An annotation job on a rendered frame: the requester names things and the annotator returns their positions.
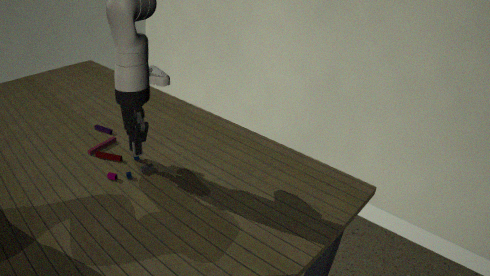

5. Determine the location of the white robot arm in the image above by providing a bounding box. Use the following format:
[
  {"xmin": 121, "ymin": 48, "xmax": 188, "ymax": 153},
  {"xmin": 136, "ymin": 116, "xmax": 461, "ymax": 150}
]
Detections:
[{"xmin": 106, "ymin": 0, "xmax": 170, "ymax": 92}]

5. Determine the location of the short magenta rod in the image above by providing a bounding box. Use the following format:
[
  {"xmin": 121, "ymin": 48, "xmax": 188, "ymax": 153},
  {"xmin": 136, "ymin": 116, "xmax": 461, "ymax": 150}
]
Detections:
[{"xmin": 107, "ymin": 173, "xmax": 117, "ymax": 180}]

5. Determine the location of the pink rod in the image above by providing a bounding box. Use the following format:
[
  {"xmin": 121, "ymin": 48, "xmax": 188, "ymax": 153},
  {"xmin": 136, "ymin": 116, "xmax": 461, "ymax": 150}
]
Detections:
[{"xmin": 88, "ymin": 137, "xmax": 116, "ymax": 155}]

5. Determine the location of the purple rod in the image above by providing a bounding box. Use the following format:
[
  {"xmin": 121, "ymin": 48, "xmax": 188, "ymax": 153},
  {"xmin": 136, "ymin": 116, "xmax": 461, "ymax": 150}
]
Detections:
[{"xmin": 94, "ymin": 125, "xmax": 113, "ymax": 134}]

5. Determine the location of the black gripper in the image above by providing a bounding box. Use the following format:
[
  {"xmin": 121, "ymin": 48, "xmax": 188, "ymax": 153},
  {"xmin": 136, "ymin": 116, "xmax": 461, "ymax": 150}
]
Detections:
[{"xmin": 115, "ymin": 85, "xmax": 150, "ymax": 157}]

